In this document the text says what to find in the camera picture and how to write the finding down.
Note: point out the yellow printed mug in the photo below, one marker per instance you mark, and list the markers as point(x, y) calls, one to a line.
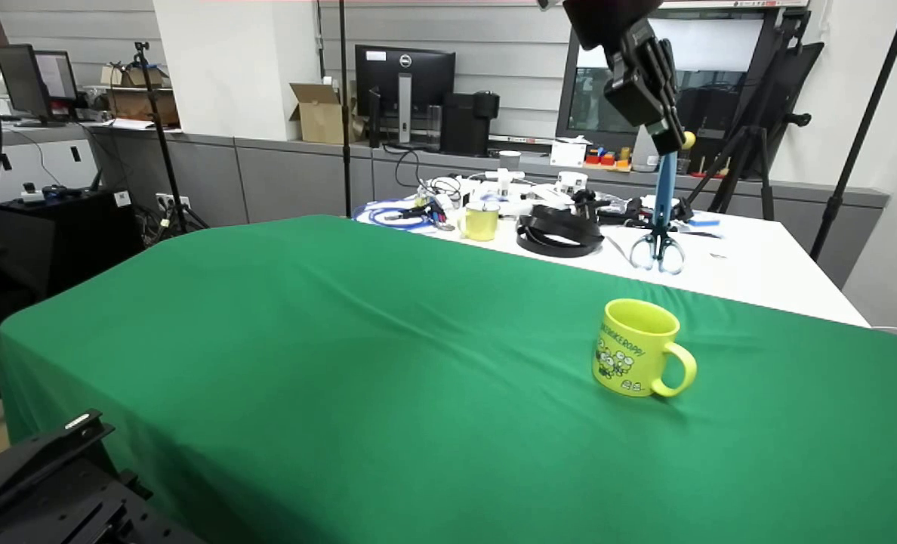
point(631, 362)

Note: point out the green tablecloth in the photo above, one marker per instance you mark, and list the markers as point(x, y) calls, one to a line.
point(367, 382)

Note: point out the white lidded container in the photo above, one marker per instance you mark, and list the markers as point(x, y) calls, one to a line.
point(569, 153)

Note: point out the grey low partition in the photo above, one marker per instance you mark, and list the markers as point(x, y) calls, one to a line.
point(285, 183)

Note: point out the dark background monitor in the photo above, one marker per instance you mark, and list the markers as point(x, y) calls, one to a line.
point(23, 80)

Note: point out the black camera tripod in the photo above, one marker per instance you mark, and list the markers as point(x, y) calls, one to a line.
point(768, 111)

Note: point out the long black clamp bar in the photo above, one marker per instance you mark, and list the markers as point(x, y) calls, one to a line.
point(35, 464)

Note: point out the black vertical pole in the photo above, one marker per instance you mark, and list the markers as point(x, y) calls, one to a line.
point(346, 111)

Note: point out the small red toy items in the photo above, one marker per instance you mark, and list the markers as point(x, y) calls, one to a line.
point(609, 159)

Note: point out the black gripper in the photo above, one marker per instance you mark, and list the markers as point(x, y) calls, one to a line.
point(643, 78)

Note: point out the black slanted pole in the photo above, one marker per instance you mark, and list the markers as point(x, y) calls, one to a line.
point(864, 131)

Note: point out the yellow ball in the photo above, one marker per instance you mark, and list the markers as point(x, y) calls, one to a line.
point(690, 139)

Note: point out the open cardboard box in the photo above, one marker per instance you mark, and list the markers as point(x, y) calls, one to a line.
point(321, 119)

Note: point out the black desktop monitor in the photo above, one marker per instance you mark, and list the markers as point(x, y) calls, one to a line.
point(405, 78)

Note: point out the white cylindrical device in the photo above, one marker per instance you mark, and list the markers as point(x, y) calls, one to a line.
point(643, 153)

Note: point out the translucent yellow plastic cup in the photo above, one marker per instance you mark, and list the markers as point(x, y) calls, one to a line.
point(483, 225)

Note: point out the black headset goggles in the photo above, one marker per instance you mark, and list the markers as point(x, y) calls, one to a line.
point(643, 213)

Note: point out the black speaker box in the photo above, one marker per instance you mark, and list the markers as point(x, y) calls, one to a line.
point(467, 123)

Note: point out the black storage cabinet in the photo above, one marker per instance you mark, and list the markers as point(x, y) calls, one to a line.
point(64, 237)

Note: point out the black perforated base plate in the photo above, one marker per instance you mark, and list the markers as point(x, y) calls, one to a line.
point(57, 514)

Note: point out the thin black light stand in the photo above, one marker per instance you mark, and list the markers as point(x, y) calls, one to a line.
point(162, 139)

